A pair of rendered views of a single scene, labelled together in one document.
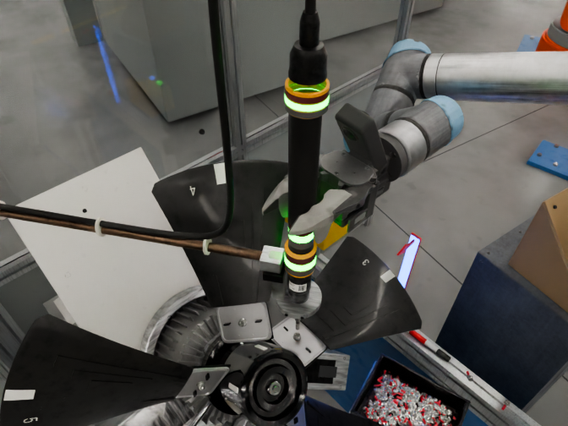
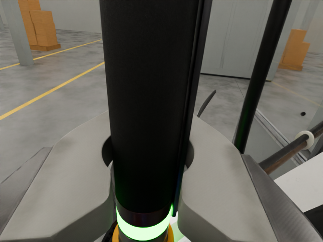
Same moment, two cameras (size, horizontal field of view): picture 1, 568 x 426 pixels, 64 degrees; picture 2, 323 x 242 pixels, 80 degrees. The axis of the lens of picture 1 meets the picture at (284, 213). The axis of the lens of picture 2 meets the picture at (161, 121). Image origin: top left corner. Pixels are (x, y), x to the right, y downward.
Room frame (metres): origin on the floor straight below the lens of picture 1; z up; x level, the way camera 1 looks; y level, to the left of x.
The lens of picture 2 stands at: (0.45, -0.08, 1.57)
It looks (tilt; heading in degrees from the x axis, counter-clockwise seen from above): 30 degrees down; 130
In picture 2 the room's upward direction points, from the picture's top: 4 degrees clockwise
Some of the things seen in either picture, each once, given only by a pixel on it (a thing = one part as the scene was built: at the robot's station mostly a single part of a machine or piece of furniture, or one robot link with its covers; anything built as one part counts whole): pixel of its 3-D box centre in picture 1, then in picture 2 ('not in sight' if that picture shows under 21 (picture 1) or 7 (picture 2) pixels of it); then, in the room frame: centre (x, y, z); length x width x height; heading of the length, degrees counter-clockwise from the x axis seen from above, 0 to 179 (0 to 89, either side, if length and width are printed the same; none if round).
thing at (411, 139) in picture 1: (393, 149); not in sight; (0.53, -0.16, 1.49); 0.08 x 0.05 x 0.08; 43
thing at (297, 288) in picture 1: (302, 204); not in sight; (0.40, -0.02, 1.51); 0.04 x 0.04 x 0.46
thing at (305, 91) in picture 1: (307, 96); not in sight; (0.40, -0.02, 1.66); 0.04 x 0.04 x 0.03
